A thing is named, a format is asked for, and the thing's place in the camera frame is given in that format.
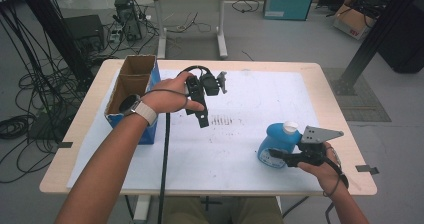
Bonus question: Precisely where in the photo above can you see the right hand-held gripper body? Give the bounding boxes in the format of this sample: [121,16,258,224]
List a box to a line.
[285,125,345,168]

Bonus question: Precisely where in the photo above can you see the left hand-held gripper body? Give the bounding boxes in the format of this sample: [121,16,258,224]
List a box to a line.
[185,71,229,107]

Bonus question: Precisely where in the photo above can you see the blue bottle with white cap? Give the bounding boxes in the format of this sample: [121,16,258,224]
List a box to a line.
[257,120,304,169]

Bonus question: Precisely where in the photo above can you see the blue cardboard box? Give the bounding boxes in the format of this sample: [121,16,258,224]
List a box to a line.
[104,54,162,146]

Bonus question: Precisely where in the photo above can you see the person's left hand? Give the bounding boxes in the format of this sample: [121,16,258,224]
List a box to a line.
[141,71,206,115]

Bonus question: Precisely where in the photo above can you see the person's right hand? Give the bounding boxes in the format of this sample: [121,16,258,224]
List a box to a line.
[297,146,349,193]

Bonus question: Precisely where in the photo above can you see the white paper sheet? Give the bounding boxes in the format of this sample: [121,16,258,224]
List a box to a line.
[66,68,323,189]

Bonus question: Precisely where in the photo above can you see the white table leg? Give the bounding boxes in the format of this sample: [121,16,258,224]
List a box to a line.
[133,194,153,223]
[274,196,284,218]

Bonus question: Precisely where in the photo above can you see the grey grid floor mat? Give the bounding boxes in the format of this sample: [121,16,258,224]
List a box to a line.
[323,67,393,123]

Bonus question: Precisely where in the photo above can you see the person's khaki trousers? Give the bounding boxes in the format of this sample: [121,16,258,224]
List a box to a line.
[162,196,284,224]

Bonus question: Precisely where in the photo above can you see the black computer tower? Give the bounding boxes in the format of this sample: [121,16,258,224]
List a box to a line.
[114,0,144,42]

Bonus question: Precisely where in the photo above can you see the white power strip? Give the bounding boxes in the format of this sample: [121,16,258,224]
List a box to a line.
[108,28,123,44]

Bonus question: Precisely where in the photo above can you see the teal carton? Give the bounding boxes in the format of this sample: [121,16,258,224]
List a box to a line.
[262,0,318,22]

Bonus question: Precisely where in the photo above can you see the brown cardboard carton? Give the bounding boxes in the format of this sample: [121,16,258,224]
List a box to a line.
[333,0,378,41]

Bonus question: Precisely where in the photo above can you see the large black case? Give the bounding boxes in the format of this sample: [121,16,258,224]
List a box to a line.
[376,0,424,74]

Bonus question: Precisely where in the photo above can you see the black equipment case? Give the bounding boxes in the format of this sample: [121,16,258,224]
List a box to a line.
[63,14,106,52]

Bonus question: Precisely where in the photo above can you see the thin black wrist cord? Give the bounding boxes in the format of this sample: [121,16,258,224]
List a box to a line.
[322,173,343,198]
[143,88,190,111]

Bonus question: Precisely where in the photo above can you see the wristwatch with white strap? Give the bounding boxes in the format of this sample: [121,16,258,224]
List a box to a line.
[118,93,158,127]

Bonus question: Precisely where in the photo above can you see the thick black gripper cable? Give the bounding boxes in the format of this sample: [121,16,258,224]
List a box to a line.
[324,156,350,224]
[157,65,215,224]

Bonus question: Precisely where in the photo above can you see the black cable under table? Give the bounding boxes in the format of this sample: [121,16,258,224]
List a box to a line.
[281,196,312,219]

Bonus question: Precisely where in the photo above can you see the black cable loop on floor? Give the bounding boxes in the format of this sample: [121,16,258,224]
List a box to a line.
[231,0,261,14]

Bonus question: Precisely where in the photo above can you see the black aluminium profile post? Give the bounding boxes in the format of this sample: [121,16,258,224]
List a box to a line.
[333,0,424,96]

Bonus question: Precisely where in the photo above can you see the black metal stand post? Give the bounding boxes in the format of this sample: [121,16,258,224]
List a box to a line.
[14,0,94,85]

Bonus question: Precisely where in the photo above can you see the bundle of black floor cables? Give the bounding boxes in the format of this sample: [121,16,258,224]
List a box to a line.
[0,3,98,185]

